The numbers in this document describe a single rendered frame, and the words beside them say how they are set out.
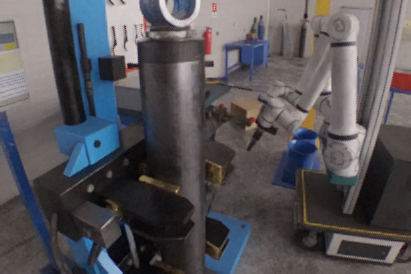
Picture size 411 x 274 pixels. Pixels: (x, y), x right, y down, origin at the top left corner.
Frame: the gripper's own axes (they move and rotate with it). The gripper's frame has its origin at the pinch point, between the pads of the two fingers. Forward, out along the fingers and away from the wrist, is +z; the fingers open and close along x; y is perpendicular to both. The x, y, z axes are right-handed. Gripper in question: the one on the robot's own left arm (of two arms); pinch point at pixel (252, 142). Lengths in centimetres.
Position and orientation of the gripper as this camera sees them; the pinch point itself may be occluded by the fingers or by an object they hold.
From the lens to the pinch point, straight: 162.8
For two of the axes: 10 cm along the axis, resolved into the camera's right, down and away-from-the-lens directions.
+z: -3.1, 7.3, 6.0
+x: -4.4, 4.5, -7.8
